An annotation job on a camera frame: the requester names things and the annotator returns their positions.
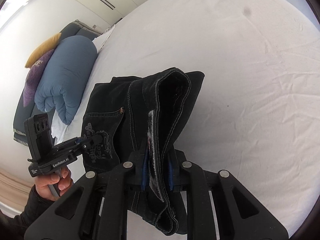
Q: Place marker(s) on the yellow cushion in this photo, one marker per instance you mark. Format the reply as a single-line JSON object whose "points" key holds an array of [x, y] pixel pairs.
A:
{"points": [[43, 48]]}

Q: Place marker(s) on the person's left hand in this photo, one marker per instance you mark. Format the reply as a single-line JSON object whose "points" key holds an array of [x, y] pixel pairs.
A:
{"points": [[64, 183]]}

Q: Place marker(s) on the black jeans pants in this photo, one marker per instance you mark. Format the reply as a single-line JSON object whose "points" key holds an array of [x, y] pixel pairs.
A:
{"points": [[135, 115]]}

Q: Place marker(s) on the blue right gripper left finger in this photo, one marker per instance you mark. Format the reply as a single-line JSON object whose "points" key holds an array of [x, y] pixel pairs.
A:
{"points": [[144, 172]]}

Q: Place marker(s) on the blue rolled duvet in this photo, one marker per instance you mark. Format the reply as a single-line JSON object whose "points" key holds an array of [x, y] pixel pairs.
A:
{"points": [[46, 80]]}

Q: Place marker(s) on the black sleeve left forearm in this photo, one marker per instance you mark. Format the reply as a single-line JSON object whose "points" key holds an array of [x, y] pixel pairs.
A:
{"points": [[40, 199]]}

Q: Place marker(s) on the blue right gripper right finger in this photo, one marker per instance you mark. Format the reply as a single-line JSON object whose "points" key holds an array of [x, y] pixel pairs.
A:
{"points": [[171, 175]]}

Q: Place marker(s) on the purple cushion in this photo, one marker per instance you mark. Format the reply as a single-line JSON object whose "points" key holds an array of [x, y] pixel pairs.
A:
{"points": [[34, 76]]}

